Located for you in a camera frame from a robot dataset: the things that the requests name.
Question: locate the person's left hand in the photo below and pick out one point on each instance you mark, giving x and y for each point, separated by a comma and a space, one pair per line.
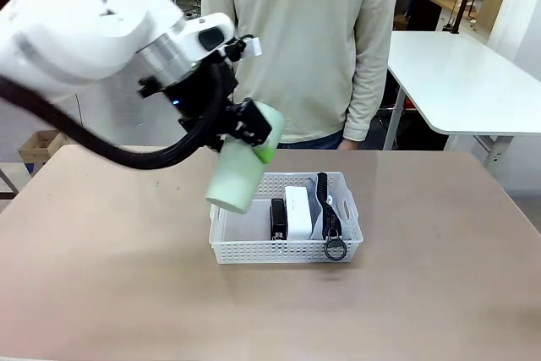
346, 144

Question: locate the white perforated plastic basket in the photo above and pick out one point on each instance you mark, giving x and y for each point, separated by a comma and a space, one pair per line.
253, 251

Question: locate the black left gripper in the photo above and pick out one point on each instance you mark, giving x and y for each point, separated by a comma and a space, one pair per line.
190, 99

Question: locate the person in cream sweater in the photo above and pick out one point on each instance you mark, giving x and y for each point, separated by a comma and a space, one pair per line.
296, 39

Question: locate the white background table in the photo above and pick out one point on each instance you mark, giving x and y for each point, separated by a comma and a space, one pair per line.
456, 82

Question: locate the black stapler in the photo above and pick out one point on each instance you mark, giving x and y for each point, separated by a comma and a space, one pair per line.
278, 215

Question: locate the wooden workbench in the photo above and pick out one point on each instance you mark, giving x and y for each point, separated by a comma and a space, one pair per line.
460, 3

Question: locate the open flat cardboard box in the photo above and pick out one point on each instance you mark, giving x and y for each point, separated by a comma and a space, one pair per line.
36, 147

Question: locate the grey zippered pencil pouch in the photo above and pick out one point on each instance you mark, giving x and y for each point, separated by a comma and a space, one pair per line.
325, 209

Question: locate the white rectangular box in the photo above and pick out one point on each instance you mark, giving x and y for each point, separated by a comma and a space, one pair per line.
298, 213

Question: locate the pale green cup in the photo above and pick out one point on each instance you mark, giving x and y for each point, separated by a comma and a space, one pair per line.
234, 179

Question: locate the person's left forearm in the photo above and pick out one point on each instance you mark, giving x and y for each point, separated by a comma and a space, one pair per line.
367, 94

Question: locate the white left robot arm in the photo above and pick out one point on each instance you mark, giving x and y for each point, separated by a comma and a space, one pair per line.
63, 18

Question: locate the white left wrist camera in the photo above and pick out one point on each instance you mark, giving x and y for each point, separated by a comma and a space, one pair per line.
253, 46

